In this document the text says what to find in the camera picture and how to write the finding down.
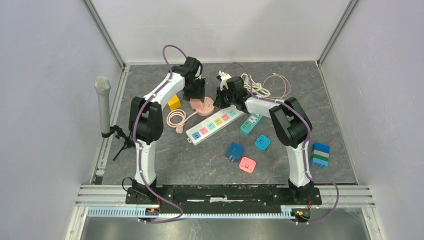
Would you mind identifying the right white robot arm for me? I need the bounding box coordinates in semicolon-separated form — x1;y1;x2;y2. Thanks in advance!
214;74;314;204

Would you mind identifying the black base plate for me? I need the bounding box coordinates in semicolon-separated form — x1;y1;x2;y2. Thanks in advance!
125;184;323;215

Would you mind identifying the pink round socket base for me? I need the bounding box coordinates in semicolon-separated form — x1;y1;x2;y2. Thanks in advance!
196;96;215;117

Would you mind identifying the white multicolour power strip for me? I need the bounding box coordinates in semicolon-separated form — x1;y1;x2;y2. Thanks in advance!
185;105;245;146

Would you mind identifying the light blue cable duct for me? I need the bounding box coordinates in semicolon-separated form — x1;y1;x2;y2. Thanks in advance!
87;206;306;220

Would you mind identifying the red-pink cube adapter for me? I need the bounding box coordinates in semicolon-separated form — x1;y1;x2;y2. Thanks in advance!
238;157;257;173

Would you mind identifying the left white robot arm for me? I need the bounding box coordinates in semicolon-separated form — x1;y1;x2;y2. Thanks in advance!
128;56;205;204

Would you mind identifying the light blue plug adapter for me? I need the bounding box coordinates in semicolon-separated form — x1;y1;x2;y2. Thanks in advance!
254;134;271;151

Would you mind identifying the pink cube adapter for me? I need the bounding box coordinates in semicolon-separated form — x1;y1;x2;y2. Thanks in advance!
189;99;205;110

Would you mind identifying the thin pink charger cable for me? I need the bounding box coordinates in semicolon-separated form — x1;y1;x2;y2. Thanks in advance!
261;73;292;100

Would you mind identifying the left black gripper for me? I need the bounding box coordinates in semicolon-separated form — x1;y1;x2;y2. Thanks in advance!
182;77;207;104

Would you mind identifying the yellow cube adapter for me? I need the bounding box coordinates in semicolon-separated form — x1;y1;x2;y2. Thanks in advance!
167;94;182;111

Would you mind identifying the teal power strip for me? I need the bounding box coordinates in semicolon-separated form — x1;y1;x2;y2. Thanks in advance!
239;113;263;136

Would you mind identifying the grey microphone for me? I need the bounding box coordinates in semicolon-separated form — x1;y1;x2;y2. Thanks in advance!
94;76;111;138

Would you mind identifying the dark blue cube adapter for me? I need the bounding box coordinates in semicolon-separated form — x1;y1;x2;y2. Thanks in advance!
225;142;245;163

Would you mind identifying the blue green block stack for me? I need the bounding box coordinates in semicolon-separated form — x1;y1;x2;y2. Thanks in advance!
310;142;331;169

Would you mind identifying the pink coiled cable with plug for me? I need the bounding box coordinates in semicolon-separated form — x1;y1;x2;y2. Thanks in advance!
165;109;199;135

